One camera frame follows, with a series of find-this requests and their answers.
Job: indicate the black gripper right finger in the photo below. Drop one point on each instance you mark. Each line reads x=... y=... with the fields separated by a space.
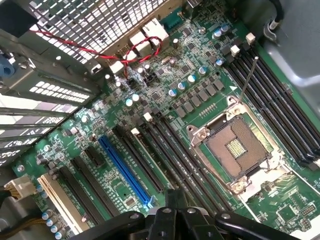
x=197 y=225

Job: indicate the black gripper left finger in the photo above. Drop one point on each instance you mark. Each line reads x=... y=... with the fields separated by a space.
x=160 y=225

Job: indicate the black RAM slot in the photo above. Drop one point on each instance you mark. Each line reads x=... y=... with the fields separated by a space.
x=287 y=90
x=180 y=159
x=280 y=95
x=170 y=162
x=190 y=156
x=160 y=165
x=272 y=100
x=265 y=111

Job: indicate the blue expansion slot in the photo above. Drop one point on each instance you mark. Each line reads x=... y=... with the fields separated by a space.
x=125 y=170

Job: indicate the long black expansion slot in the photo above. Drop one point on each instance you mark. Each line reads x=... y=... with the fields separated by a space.
x=138 y=160
x=82 y=195
x=96 y=187

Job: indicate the metal socket cover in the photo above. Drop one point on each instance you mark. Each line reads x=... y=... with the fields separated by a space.
x=270 y=185

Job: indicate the CPU socket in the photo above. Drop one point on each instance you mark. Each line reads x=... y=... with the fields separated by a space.
x=237 y=147

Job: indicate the short black expansion slot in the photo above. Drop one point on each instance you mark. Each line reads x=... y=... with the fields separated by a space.
x=94 y=156

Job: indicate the cream expansion slot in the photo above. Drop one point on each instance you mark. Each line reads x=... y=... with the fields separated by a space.
x=62 y=202

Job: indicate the white power connector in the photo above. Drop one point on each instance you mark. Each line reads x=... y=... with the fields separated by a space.
x=20 y=187

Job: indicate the green motherboard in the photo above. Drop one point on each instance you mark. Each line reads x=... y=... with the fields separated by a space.
x=175 y=75

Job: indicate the thin metal locking lever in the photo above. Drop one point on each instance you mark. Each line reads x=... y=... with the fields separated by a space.
x=248 y=80

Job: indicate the silver port block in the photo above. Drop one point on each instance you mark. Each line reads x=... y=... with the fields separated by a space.
x=155 y=30
x=140 y=43

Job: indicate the open PC case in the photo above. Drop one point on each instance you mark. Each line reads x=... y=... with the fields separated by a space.
x=300 y=62

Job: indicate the blue slot latch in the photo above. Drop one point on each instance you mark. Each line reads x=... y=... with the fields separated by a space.
x=5 y=67

